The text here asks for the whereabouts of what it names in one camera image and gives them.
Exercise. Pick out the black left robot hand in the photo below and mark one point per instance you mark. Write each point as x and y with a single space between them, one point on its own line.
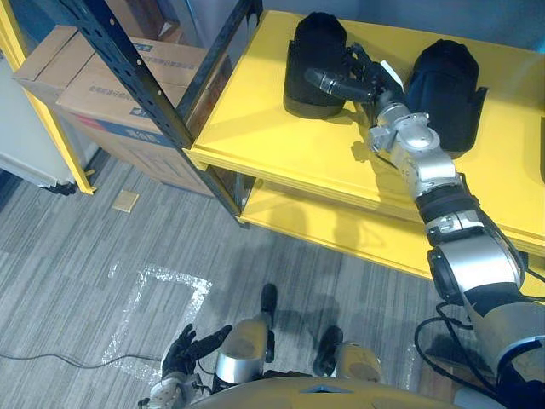
183 353

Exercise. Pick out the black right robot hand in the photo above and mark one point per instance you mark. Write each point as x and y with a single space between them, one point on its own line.
340 87

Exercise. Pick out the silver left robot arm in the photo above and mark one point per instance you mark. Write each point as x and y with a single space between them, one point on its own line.
170 389

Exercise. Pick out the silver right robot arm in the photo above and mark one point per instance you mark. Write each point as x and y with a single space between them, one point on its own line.
472 260

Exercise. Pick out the yellow shelf board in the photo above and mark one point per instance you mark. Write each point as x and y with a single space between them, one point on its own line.
323 221
272 115

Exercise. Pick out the silver left robot leg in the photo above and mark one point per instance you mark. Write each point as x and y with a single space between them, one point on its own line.
242 349

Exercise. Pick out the clear tape floor marking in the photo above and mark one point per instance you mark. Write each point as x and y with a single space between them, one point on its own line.
170 277

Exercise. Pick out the dark left robot foot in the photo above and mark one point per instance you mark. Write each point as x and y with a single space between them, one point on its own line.
269 298

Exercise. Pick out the dark robot foot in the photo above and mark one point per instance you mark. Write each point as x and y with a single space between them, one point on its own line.
328 349
269 298

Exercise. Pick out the dark right robot foot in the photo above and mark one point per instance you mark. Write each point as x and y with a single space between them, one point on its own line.
328 349

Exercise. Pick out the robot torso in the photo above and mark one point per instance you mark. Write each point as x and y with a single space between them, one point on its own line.
323 394

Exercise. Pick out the brass floor socket plate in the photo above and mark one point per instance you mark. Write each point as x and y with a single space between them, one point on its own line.
125 201

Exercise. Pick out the large printed cardboard box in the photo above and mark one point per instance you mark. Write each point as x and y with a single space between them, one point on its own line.
127 98

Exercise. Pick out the white cabinet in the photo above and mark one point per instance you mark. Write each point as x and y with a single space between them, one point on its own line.
25 140

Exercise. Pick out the small plain cardboard box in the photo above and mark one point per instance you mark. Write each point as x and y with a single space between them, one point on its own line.
47 64

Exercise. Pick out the black perforated shelf post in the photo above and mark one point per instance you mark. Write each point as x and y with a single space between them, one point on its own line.
217 47
140 81

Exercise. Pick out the yellow shelf frame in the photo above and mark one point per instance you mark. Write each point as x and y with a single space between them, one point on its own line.
47 115

